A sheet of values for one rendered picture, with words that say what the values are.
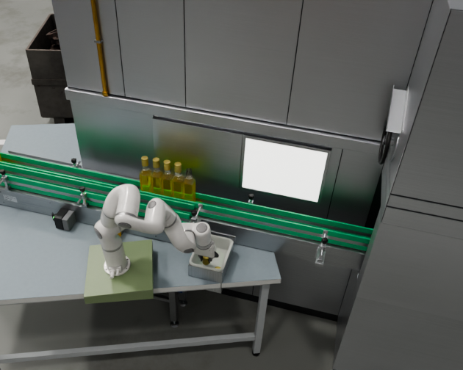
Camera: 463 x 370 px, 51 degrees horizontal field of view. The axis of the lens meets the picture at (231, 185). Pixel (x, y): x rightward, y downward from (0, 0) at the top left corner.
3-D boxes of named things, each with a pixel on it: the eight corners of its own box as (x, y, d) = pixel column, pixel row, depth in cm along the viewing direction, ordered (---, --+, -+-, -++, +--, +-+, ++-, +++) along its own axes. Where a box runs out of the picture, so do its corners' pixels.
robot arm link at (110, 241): (95, 245, 222) (88, 221, 212) (119, 230, 229) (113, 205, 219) (107, 256, 217) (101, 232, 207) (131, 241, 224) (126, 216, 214)
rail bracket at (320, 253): (324, 256, 248) (332, 225, 234) (320, 281, 235) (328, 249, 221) (315, 254, 249) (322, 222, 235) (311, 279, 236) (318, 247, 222)
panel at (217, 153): (320, 201, 251) (331, 147, 230) (320, 205, 249) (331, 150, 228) (157, 169, 267) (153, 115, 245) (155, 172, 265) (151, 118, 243)
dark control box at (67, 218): (76, 222, 264) (74, 211, 259) (69, 232, 258) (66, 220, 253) (63, 219, 266) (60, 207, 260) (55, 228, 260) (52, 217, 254)
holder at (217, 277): (235, 244, 257) (236, 233, 252) (221, 283, 236) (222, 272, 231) (204, 237, 260) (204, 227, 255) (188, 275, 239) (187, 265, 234)
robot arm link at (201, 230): (177, 239, 211) (174, 221, 217) (180, 251, 220) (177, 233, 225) (211, 233, 213) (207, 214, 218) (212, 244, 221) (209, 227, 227)
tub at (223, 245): (233, 250, 252) (234, 238, 247) (222, 283, 235) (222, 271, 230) (201, 244, 255) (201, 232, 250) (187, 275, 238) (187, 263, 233)
